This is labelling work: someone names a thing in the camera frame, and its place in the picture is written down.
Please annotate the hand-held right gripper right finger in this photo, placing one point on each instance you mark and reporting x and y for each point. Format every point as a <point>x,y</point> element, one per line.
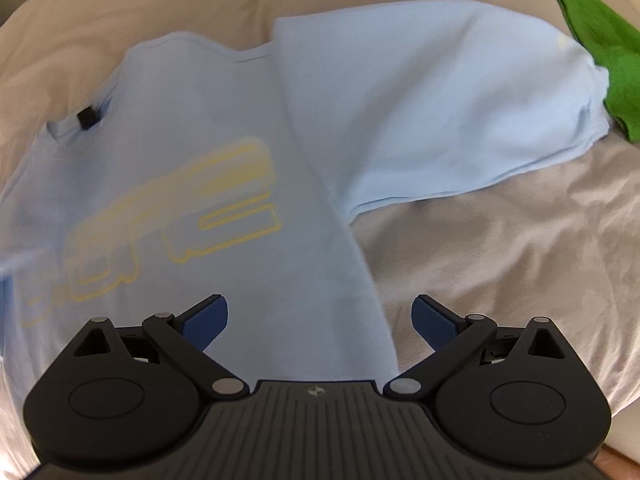
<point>434,324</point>

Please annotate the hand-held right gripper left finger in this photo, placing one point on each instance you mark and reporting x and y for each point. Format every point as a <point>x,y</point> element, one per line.
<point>206,324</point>

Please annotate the light blue t-shirt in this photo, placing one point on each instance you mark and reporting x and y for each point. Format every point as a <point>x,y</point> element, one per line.
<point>200,110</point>

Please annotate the light grey bedspread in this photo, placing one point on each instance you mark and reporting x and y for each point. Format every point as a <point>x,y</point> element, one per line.
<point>500,240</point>

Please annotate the green garment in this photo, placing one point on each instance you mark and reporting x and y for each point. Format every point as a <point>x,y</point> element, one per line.
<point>615,70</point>

